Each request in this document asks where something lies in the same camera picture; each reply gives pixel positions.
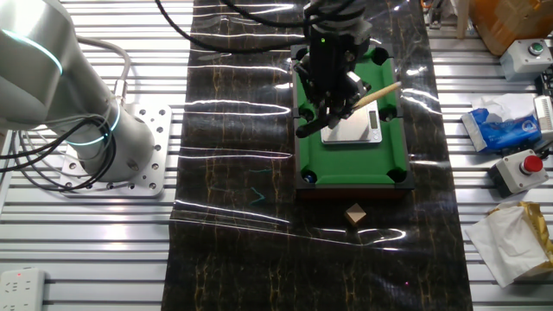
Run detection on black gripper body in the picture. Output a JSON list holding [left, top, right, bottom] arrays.
[[304, 21, 372, 87]]

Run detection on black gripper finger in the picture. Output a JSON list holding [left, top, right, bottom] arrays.
[[332, 73, 371, 129], [297, 64, 336, 129]]

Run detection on wooden pool cue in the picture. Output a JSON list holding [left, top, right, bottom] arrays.
[[295, 80, 403, 139]]

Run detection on green mini pool table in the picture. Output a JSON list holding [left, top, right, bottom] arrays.
[[289, 44, 416, 200]]

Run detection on silver digital scale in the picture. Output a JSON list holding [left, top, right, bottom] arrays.
[[320, 105, 384, 145]]

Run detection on small wooden cube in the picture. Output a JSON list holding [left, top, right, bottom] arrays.
[[344, 203, 367, 227]]

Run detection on blue tissue pack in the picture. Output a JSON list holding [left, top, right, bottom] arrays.
[[460, 93, 543, 153]]

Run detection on brown cardboard box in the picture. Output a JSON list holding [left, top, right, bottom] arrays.
[[468, 0, 553, 57]]

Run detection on red emergency stop box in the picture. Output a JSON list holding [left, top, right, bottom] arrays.
[[487, 149, 550, 199]]

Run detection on black marble pattern mat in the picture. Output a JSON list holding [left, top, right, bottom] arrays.
[[160, 0, 474, 311]]

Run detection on silver ribbed handheld device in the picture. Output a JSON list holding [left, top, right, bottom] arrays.
[[533, 95, 553, 143]]

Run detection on gold white crumpled paper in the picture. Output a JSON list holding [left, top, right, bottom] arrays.
[[464, 200, 553, 289]]

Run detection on white power strip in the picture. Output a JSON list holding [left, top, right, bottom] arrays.
[[0, 267, 47, 311]]

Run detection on thick grey robot cable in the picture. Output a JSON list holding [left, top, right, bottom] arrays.
[[75, 35, 132, 107]]

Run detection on black base cable loops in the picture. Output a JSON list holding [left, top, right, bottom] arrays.
[[0, 116, 118, 194]]

